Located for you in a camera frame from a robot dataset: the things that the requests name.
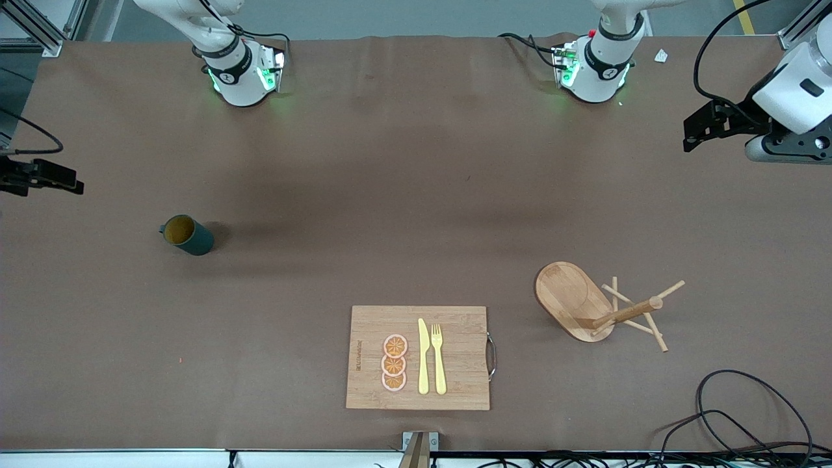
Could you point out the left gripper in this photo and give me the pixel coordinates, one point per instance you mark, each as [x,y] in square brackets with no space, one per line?
[740,117]

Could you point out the dark teal ribbed mug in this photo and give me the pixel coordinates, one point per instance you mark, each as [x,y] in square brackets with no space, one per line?
[198,242]

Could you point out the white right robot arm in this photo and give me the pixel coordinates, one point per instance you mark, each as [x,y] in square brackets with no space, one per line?
[237,78]

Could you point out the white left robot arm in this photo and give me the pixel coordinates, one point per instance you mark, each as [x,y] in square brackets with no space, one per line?
[598,71]

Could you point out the small white paper scrap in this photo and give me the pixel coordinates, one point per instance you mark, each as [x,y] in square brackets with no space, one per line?
[661,56]

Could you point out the wooden mug tree stand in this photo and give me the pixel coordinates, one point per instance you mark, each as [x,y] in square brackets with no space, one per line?
[572,299]

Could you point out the bamboo cutting board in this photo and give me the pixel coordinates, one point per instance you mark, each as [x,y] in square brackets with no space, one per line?
[455,351]

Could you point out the toy orange slice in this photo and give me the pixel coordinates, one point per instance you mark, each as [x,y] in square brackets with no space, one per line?
[393,365]
[394,382]
[395,345]

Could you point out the yellow plastic fork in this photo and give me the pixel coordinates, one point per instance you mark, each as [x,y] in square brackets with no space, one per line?
[439,364]

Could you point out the yellow plastic knife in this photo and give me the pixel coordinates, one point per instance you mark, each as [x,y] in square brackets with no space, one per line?
[423,357]

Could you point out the aluminium frame profile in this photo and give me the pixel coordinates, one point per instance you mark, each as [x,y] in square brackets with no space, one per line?
[39,32]
[796,32]

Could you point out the white table edge rail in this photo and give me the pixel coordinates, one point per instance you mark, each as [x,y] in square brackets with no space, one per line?
[130,459]

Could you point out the metal bracket with wooden strut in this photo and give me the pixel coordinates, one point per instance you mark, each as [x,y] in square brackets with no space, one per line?
[419,448]

